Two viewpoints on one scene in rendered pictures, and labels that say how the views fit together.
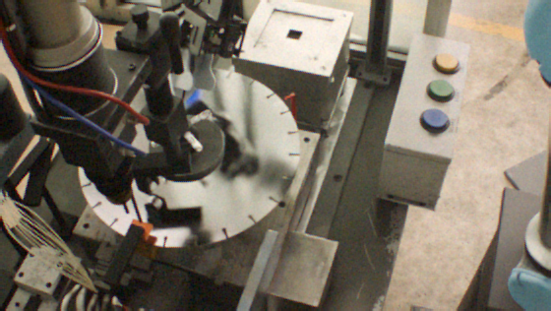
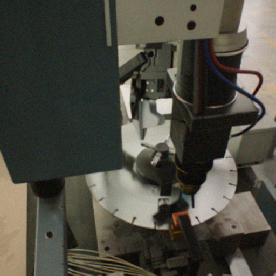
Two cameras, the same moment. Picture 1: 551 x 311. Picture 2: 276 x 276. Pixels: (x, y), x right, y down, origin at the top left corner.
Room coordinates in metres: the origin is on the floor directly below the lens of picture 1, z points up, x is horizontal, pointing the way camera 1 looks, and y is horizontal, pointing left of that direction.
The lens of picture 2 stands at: (0.17, 0.44, 1.45)
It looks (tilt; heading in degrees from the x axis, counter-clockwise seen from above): 42 degrees down; 330
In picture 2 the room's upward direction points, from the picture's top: straight up
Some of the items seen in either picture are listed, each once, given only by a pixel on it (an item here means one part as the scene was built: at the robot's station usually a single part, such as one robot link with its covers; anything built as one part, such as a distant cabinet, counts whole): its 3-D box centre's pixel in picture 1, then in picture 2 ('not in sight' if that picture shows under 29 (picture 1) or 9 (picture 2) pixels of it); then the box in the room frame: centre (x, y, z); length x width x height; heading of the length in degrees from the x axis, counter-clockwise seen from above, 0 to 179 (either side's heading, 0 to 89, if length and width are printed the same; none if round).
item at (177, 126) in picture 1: (153, 78); not in sight; (0.50, 0.14, 1.17); 0.06 x 0.05 x 0.20; 152
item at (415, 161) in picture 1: (426, 118); (235, 119); (0.73, -0.25, 0.82); 0.28 x 0.11 x 0.15; 161
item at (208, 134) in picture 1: (184, 143); (160, 160); (0.58, 0.14, 0.96); 0.11 x 0.11 x 0.03
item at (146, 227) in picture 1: (131, 261); (187, 243); (0.39, 0.21, 0.95); 0.10 x 0.03 x 0.07; 161
